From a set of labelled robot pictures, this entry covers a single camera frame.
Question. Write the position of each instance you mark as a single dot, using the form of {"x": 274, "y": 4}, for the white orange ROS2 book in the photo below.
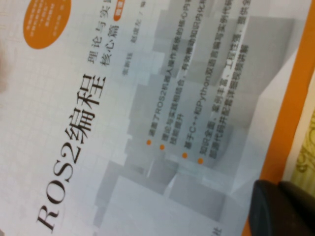
{"x": 147, "y": 123}

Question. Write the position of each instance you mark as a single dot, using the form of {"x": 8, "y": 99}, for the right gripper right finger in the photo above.
{"x": 302, "y": 211}

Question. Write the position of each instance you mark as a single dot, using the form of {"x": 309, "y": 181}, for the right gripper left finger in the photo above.
{"x": 265, "y": 211}

